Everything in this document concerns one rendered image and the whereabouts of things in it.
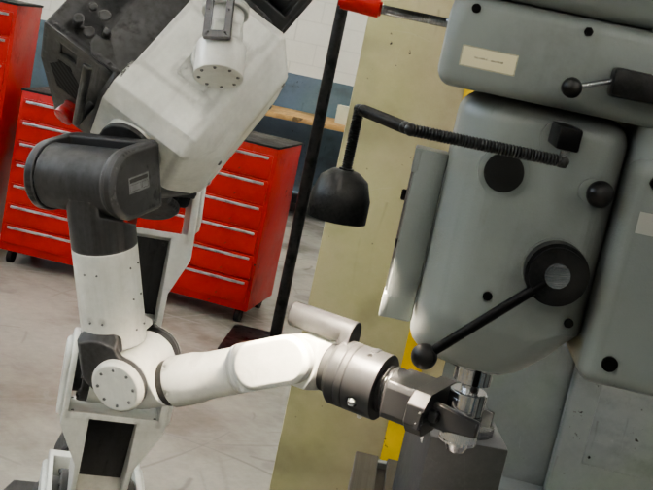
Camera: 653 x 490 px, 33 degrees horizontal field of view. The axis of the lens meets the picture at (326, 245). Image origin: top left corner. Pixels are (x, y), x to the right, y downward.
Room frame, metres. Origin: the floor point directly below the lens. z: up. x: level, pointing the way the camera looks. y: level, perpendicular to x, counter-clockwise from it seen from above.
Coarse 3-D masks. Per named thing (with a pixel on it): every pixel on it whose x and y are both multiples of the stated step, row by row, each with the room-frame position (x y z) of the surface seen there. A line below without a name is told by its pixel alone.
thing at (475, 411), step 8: (448, 400) 1.30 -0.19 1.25; (456, 400) 1.28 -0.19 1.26; (456, 408) 1.28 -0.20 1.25; (464, 408) 1.28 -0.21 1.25; (472, 408) 1.28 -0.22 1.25; (480, 408) 1.28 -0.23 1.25; (472, 416) 1.28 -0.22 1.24; (480, 416) 1.29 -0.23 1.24; (480, 424) 1.29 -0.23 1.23; (440, 432) 1.30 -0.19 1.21; (448, 440) 1.28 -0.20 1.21; (456, 440) 1.28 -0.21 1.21; (464, 440) 1.28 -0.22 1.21; (472, 440) 1.28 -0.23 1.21; (464, 448) 1.28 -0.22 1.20
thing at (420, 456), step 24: (408, 432) 1.72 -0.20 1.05; (432, 432) 1.56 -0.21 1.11; (480, 432) 1.57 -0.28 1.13; (408, 456) 1.67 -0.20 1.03; (432, 456) 1.54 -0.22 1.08; (456, 456) 1.54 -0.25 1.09; (480, 456) 1.55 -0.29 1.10; (504, 456) 1.55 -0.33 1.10; (408, 480) 1.63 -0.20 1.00; (432, 480) 1.54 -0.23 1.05; (456, 480) 1.54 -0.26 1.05; (480, 480) 1.55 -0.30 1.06
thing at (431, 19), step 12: (348, 0) 1.40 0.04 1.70; (360, 0) 1.40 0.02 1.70; (372, 0) 1.40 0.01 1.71; (360, 12) 1.41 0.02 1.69; (372, 12) 1.40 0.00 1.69; (384, 12) 1.41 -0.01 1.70; (396, 12) 1.40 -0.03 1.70; (408, 12) 1.40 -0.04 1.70; (432, 24) 1.41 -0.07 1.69; (444, 24) 1.40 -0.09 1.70
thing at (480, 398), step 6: (456, 384) 1.31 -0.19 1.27; (450, 390) 1.30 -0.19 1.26; (456, 390) 1.29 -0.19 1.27; (462, 390) 1.29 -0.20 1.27; (480, 390) 1.31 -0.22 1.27; (456, 396) 1.28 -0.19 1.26; (462, 396) 1.28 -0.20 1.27; (468, 396) 1.28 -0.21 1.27; (474, 396) 1.28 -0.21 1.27; (480, 396) 1.28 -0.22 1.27; (486, 396) 1.29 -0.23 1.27; (468, 402) 1.28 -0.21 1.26; (474, 402) 1.28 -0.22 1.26; (480, 402) 1.28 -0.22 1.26
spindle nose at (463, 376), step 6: (456, 366) 1.30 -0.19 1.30; (456, 372) 1.29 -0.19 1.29; (462, 372) 1.28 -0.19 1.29; (468, 372) 1.28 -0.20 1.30; (456, 378) 1.29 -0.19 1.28; (462, 378) 1.28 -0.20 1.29; (468, 378) 1.28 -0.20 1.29; (480, 378) 1.28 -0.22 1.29; (486, 378) 1.28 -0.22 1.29; (492, 378) 1.29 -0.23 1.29; (468, 384) 1.28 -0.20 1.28; (480, 384) 1.28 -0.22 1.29; (486, 384) 1.28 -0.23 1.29
